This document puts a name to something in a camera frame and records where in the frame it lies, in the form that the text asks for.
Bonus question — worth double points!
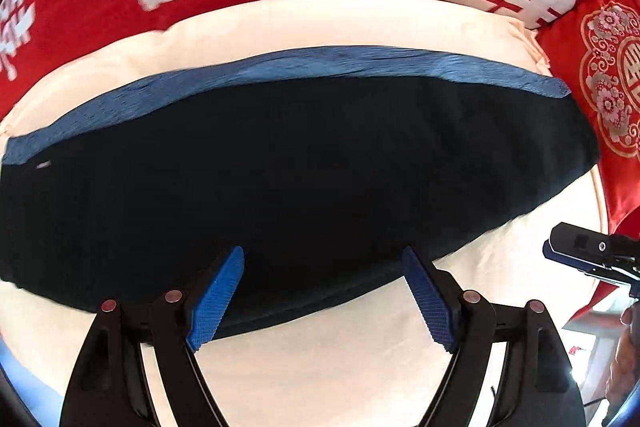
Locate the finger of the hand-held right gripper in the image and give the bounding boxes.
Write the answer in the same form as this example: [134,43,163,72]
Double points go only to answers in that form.
[549,222,640,265]
[542,242,640,297]

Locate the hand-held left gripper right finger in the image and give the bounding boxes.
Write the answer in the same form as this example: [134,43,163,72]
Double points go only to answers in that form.
[401,246,587,427]

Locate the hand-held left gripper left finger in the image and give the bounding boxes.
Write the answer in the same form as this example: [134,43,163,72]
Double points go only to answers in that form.
[59,246,246,427]

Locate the dark pants with blue waistband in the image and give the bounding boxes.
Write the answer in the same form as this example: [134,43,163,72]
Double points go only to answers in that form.
[0,38,601,343]

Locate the person's right hand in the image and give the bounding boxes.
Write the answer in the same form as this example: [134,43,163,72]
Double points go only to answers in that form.
[604,306,640,410]

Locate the cream blanket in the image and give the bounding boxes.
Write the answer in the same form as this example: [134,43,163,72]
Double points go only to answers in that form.
[0,0,608,427]

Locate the red embroidered pillow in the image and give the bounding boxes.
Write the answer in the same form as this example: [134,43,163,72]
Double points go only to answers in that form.
[532,0,640,233]

